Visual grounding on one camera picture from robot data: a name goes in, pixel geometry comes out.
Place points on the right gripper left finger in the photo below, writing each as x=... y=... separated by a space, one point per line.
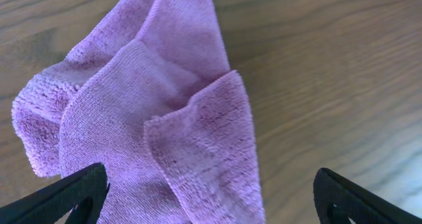
x=81 y=195

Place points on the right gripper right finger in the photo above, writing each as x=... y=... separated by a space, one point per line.
x=339 y=200

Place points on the purple microfiber cloth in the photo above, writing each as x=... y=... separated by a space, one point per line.
x=150 y=94

